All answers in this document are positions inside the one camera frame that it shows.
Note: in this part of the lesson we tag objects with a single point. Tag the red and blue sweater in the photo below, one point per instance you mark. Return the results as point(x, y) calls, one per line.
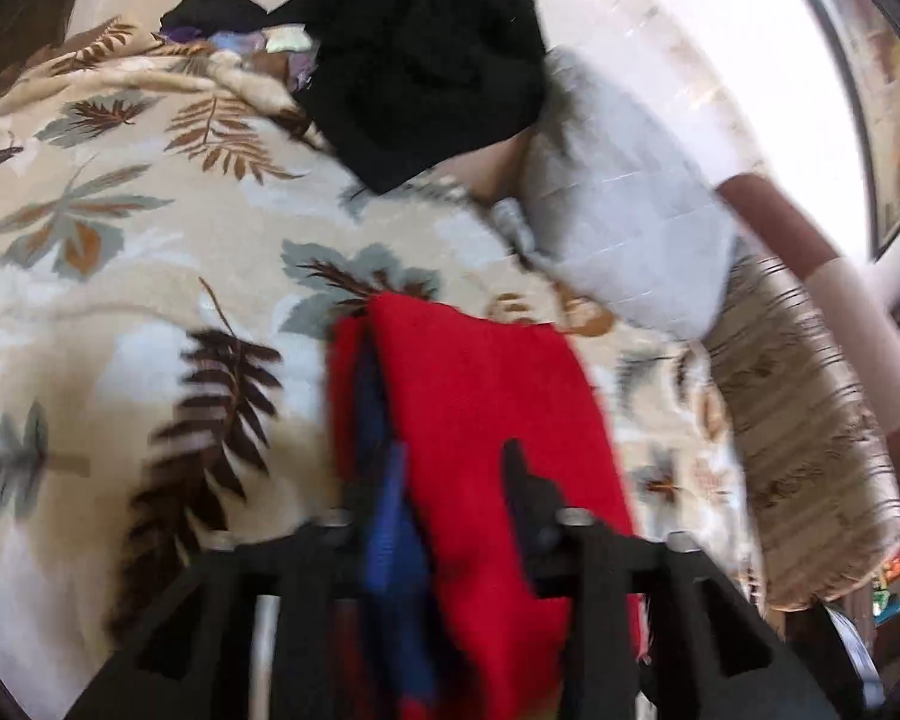
point(487, 465)

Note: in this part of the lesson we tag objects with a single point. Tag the black garment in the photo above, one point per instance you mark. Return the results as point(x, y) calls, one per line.
point(412, 67)

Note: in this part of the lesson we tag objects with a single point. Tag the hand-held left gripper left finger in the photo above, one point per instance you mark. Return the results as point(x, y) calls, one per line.
point(307, 577)

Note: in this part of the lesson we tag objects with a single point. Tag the grey quilted pillow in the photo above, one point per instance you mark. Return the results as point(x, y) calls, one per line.
point(630, 202)

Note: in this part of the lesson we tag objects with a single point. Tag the striped floral cushion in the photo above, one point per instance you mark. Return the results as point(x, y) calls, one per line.
point(802, 427)

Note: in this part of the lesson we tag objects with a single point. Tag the leaf print blanket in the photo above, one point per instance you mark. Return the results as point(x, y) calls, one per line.
point(135, 277)

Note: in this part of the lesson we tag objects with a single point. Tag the small dark cloth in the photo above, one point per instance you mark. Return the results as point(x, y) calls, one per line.
point(210, 11)

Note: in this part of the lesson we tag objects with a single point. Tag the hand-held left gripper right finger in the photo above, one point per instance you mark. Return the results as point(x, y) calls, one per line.
point(529, 499)

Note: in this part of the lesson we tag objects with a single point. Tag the dark window frame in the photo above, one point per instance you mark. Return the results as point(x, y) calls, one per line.
point(862, 90)

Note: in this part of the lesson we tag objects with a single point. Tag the brown and beige bolster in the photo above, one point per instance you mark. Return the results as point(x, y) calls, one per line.
point(817, 270)

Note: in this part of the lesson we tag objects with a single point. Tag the pile of mixed clothes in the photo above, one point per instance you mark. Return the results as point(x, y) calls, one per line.
point(277, 49)

